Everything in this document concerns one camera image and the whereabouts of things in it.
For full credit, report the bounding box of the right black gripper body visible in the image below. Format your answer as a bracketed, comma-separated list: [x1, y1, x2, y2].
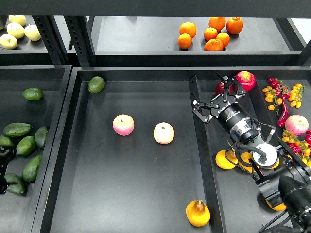
[210, 94, 251, 133]

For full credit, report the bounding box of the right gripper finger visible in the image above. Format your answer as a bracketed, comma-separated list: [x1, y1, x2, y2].
[216, 72, 246, 101]
[190, 92, 220, 124]

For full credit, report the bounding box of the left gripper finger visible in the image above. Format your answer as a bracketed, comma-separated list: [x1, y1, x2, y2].
[0, 177, 10, 194]
[0, 146, 17, 167]

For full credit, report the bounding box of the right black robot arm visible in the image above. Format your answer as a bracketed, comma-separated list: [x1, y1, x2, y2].
[189, 76, 311, 233]

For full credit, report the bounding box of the dark avocado at left edge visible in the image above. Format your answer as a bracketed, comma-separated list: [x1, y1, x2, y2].
[0, 135, 15, 148]

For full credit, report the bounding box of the light green avocado left tray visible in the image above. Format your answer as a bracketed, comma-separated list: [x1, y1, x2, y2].
[17, 136, 36, 157]

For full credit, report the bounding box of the yellow pear right tray left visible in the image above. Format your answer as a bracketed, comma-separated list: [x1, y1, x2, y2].
[215, 150, 238, 170]

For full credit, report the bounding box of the yellow pear tray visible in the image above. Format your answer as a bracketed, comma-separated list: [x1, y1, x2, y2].
[215, 150, 238, 170]
[264, 192, 287, 211]
[238, 152, 256, 173]

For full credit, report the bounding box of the yellow pear right tray middle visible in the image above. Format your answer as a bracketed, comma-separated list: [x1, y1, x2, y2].
[238, 152, 256, 173]

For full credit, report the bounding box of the green avocado upper left tray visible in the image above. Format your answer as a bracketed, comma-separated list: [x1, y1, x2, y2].
[22, 88, 44, 101]

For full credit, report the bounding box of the yellow pear under wrist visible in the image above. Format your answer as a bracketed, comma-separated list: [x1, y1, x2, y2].
[265, 158, 280, 170]

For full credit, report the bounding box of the yellow pear right tray bottom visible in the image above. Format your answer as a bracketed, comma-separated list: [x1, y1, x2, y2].
[264, 192, 287, 211]

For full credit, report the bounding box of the big red apple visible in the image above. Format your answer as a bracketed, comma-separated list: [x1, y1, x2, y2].
[235, 71, 257, 92]

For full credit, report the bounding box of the dark red small apple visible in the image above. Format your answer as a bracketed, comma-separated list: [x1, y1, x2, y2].
[214, 82, 224, 95]

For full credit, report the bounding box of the orange cherry tomato bunch left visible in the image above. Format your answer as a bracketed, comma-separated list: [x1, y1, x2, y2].
[262, 86, 283, 115]

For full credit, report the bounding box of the orange cherry tomato bunch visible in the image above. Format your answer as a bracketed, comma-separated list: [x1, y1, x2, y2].
[288, 83, 305, 109]
[262, 86, 283, 115]

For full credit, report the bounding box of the red cherry tomato bunch top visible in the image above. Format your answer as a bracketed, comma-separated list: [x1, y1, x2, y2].
[268, 78, 290, 100]

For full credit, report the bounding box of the pale pink apple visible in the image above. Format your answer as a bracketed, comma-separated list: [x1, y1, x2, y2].
[153, 122, 175, 145]

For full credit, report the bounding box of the red chili pepper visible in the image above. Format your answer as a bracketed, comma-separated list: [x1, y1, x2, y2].
[277, 101, 289, 127]

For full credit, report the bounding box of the orange cherry tomato bunch right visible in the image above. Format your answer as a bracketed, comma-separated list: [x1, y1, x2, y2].
[288, 83, 305, 109]

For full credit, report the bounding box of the orange front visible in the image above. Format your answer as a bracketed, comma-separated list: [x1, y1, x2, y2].
[204, 38, 224, 51]

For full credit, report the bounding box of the orange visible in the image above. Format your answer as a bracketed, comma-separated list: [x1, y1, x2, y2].
[179, 22, 197, 38]
[177, 33, 192, 49]
[204, 27, 218, 41]
[226, 17, 243, 35]
[208, 17, 226, 31]
[204, 38, 224, 51]
[216, 33, 230, 48]

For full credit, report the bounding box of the orange right middle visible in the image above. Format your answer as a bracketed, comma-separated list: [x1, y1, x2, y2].
[216, 33, 230, 48]

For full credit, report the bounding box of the black left tray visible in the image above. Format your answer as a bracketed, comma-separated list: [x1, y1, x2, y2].
[0, 65, 71, 233]

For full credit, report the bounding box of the black tray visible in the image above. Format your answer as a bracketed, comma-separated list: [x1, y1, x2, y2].
[0, 65, 71, 233]
[31, 66, 311, 233]

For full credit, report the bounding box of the pink apple right tray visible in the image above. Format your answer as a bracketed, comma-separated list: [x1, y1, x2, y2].
[285, 115, 309, 136]

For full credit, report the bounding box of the orange centre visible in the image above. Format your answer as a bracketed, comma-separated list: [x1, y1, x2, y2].
[204, 27, 218, 41]

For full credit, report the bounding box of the orange top right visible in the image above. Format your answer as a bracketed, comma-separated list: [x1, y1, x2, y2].
[226, 17, 243, 35]

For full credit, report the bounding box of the orange top middle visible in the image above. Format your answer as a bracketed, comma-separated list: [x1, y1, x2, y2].
[208, 17, 226, 31]

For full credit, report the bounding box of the orange lower left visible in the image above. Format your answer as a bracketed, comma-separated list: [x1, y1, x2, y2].
[177, 33, 192, 49]

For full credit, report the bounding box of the mixed cherry tomato bunch lower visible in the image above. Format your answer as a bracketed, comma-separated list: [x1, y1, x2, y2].
[282, 130, 311, 168]

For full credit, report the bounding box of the pink red apple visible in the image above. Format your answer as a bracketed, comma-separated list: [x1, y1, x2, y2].
[113, 114, 135, 136]

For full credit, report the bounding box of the orange top left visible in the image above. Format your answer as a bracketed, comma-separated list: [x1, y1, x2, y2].
[179, 22, 197, 38]

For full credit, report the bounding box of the black centre tray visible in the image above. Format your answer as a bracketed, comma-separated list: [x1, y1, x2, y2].
[31, 66, 311, 233]

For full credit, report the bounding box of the black tray divider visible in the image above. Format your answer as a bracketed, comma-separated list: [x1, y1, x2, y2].
[188, 75, 227, 233]

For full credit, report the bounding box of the black upper shelf right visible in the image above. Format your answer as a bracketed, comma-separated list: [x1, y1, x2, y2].
[91, 16, 311, 67]

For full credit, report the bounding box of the black top shelf beam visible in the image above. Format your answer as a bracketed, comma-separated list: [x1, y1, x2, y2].
[0, 0, 311, 18]

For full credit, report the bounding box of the dark avocado by tray wall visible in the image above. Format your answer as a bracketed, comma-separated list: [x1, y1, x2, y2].
[35, 126, 49, 149]

